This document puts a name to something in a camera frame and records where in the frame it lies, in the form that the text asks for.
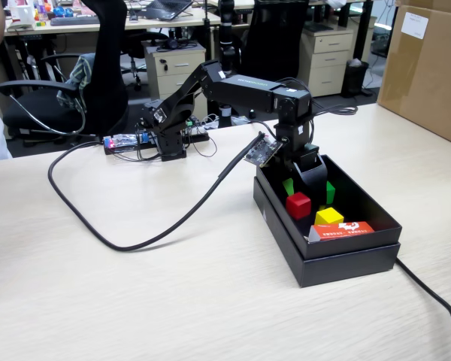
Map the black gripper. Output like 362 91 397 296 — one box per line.
276 120 328 207

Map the red cube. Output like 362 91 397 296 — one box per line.
285 191 312 221

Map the black cardboard box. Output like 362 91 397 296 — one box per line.
256 153 403 260

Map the black open box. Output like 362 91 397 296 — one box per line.
253 176 401 289

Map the large brown cardboard box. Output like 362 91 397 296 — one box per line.
375 0 451 150

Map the yellow cube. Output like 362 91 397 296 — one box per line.
314 206 345 226

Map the orange and white carton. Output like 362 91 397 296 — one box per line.
307 220 376 244

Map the black trash bin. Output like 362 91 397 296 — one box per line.
341 59 370 98

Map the black mesh office chair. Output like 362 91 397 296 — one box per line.
240 0 311 120

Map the black pole with white bands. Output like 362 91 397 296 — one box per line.
216 0 237 127

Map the controller board with red light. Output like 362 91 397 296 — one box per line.
103 134 140 150

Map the black headset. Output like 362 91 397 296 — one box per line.
156 37 196 53

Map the beige office desk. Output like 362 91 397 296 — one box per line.
2 7 222 42

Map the black laptop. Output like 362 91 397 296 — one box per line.
141 0 195 22

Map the striped green cloth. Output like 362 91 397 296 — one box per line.
56 52 97 114

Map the black keyboard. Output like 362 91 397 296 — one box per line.
50 15 101 27

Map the bare camera circuit board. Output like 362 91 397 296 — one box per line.
243 131 283 169

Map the thick black power cable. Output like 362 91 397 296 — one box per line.
231 118 451 361

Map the thick black sleeved camera cable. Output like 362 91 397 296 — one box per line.
47 131 266 252

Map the black office chair chrome frame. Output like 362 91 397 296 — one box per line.
0 0 131 147

